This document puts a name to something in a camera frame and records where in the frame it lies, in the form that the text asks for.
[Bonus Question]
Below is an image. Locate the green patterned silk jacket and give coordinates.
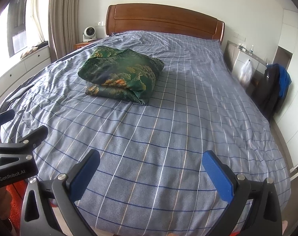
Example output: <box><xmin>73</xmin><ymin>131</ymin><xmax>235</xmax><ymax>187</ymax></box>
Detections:
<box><xmin>78</xmin><ymin>46</ymin><xmax>164</xmax><ymax>105</ymax></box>

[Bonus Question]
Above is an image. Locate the person's left hand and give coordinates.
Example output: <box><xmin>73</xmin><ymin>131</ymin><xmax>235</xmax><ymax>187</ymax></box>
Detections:
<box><xmin>0</xmin><ymin>186</ymin><xmax>12</xmax><ymax>220</ymax></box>

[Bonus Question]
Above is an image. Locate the white window cabinet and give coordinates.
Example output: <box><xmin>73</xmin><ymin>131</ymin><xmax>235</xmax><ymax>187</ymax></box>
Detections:
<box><xmin>0</xmin><ymin>45</ymin><xmax>51</xmax><ymax>104</ymax></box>

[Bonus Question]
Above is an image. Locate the blue checked bed cover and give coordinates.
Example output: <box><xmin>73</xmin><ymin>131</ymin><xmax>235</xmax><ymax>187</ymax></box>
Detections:
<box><xmin>0</xmin><ymin>31</ymin><xmax>291</xmax><ymax>235</ymax></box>

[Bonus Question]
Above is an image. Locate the white wardrobe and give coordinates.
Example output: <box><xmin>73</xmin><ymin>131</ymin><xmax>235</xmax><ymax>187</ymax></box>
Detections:
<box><xmin>274</xmin><ymin>10</ymin><xmax>298</xmax><ymax>169</ymax></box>

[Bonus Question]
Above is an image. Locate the wooden nightstand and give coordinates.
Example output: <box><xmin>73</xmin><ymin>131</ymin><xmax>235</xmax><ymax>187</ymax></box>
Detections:
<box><xmin>74</xmin><ymin>39</ymin><xmax>99</xmax><ymax>50</ymax></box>

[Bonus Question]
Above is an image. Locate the dark jacket on chair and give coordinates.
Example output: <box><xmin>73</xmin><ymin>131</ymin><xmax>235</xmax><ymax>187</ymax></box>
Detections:
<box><xmin>252</xmin><ymin>64</ymin><xmax>283</xmax><ymax>122</ymax></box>

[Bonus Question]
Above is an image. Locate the small white fan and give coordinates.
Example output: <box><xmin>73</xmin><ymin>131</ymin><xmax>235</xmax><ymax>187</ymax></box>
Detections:
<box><xmin>83</xmin><ymin>27</ymin><xmax>96</xmax><ymax>42</ymax></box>

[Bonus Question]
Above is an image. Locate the beige curtain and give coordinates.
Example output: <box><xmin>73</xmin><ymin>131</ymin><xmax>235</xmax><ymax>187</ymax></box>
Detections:
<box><xmin>48</xmin><ymin>0</ymin><xmax>79</xmax><ymax>62</ymax></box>

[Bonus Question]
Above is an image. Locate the white plastic bag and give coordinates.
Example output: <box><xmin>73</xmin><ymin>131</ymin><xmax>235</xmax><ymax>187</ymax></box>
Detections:
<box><xmin>238</xmin><ymin>59</ymin><xmax>253</xmax><ymax>89</ymax></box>

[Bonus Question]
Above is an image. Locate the blue garment on chair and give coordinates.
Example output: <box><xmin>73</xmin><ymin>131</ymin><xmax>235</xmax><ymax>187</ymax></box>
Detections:
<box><xmin>267</xmin><ymin>63</ymin><xmax>292</xmax><ymax>99</ymax></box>

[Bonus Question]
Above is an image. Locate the grey white desk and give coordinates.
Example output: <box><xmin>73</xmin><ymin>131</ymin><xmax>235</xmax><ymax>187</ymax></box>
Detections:
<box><xmin>224</xmin><ymin>41</ymin><xmax>266</xmax><ymax>96</ymax></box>

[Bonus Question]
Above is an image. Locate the brown wooden headboard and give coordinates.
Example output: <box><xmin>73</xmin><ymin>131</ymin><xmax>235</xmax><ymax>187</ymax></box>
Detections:
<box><xmin>106</xmin><ymin>3</ymin><xmax>225</xmax><ymax>42</ymax></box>

